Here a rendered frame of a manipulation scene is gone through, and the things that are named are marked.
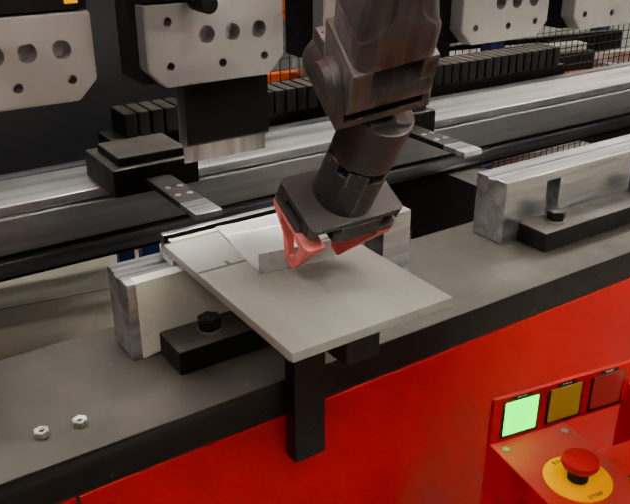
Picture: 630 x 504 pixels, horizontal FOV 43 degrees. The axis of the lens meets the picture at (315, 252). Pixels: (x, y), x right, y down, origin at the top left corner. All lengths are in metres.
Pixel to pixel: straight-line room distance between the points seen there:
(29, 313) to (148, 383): 2.08
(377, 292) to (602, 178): 0.64
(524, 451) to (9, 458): 0.54
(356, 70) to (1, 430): 0.50
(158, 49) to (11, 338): 2.09
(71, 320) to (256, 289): 2.10
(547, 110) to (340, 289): 0.90
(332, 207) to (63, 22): 0.28
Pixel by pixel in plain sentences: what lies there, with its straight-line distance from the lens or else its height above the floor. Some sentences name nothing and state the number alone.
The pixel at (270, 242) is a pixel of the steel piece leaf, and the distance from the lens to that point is 0.86.
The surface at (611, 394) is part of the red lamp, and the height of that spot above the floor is 0.80.
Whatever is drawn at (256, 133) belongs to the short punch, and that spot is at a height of 1.10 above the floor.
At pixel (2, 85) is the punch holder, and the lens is 0.75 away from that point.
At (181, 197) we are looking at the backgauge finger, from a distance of 0.99.
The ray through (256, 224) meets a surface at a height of 1.00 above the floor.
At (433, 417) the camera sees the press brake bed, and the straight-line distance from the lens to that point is 1.05.
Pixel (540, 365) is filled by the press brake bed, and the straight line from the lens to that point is 1.17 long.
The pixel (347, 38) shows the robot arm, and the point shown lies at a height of 1.26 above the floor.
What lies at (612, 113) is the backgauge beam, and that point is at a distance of 1.76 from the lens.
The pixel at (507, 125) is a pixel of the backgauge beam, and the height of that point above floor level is 0.95.
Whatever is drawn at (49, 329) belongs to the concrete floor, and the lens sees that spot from 2.81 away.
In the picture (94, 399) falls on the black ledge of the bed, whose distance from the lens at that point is 0.86.
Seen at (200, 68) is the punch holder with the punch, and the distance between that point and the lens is 0.81.
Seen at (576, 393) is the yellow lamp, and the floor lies 0.82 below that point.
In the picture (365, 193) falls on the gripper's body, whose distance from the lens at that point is 0.69.
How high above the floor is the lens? 1.36
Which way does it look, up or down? 25 degrees down
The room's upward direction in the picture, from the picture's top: straight up
